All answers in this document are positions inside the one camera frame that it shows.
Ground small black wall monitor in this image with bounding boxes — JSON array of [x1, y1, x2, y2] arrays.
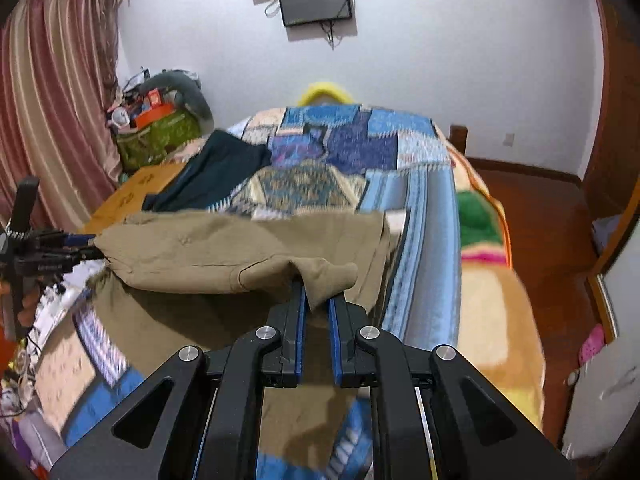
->
[[276, 0, 356, 28]]

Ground black monitor cable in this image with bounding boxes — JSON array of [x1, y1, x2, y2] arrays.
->
[[320, 19, 342, 51]]

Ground khaki pants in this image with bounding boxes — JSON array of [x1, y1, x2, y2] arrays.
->
[[87, 208, 401, 466]]

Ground orange box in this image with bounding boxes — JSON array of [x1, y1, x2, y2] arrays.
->
[[131, 89, 177, 128]]

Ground white appliance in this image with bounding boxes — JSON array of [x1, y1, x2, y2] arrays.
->
[[560, 332, 640, 461]]

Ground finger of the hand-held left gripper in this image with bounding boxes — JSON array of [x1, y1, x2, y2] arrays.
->
[[31, 250, 108, 276], [31, 230, 97, 252]]

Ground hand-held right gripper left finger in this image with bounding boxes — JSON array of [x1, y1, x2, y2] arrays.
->
[[50, 280, 309, 480]]

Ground yellow pillow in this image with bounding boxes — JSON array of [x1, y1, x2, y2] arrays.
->
[[298, 81, 355, 107]]

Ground grey plush toy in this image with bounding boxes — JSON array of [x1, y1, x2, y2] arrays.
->
[[145, 71, 217, 128]]

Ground wooden bed post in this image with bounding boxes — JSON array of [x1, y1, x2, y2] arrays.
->
[[448, 125, 468, 157]]

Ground orange yellow fleece blanket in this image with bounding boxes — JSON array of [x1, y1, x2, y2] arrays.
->
[[440, 130, 548, 441]]

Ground dark green garment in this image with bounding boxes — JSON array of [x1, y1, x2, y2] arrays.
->
[[142, 130, 273, 213]]

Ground person's left hand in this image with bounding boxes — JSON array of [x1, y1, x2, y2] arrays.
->
[[17, 285, 47, 331]]

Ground blue patchwork blanket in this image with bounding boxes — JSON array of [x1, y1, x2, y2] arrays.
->
[[30, 102, 463, 480]]

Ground pink striped curtain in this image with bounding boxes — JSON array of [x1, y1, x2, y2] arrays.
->
[[0, 0, 131, 231]]

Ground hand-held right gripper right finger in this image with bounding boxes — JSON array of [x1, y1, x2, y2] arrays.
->
[[327, 294, 576, 480]]

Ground green patterned bag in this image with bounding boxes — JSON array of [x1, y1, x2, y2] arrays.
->
[[116, 110, 203, 171]]

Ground cardboard box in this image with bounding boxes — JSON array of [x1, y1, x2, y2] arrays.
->
[[89, 162, 187, 233]]

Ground pink slipper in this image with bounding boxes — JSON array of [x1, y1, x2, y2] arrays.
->
[[578, 324, 606, 368]]

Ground tangle of white cables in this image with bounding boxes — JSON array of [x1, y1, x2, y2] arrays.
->
[[0, 330, 46, 421]]

